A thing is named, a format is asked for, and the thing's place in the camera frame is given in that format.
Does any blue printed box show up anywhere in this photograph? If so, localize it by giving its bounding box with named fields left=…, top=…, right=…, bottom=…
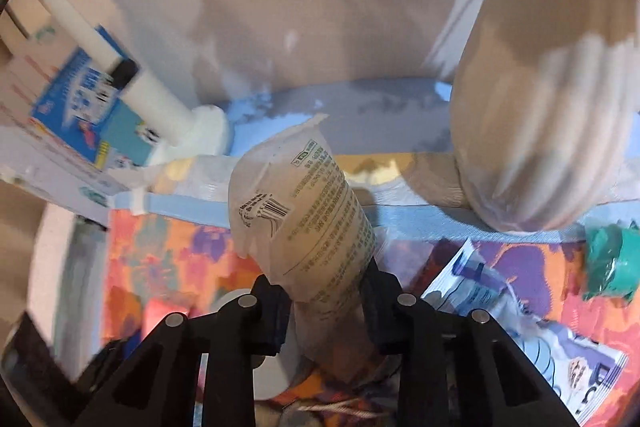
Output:
left=30, top=24, right=161, bottom=170

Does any teal plastic packet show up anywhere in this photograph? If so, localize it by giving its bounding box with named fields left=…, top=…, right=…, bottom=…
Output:
left=582, top=219, right=640, bottom=304

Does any braided rope toy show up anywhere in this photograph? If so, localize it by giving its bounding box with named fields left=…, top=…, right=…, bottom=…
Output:
left=280, top=397, right=391, bottom=423

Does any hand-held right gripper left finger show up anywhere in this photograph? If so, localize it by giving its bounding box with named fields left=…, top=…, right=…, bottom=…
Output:
left=70, top=274, right=293, bottom=427

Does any blue white tissue pack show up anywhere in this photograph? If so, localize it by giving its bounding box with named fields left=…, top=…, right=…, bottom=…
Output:
left=422, top=237, right=630, bottom=425

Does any white toilet paper roll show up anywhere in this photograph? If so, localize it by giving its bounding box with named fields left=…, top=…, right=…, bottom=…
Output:
left=215, top=289, right=298, bottom=402

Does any beige printed plastic packet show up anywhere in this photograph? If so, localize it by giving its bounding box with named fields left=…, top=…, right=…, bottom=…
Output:
left=227, top=113, right=386, bottom=383

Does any colourful patterned mat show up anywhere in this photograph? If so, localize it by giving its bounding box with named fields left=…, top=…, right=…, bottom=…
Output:
left=102, top=207, right=601, bottom=427

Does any white printed box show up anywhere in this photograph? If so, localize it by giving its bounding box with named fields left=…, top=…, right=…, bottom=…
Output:
left=0, top=52, right=131, bottom=228

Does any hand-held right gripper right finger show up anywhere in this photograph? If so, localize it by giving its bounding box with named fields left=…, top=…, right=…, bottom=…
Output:
left=357, top=259, right=576, bottom=427

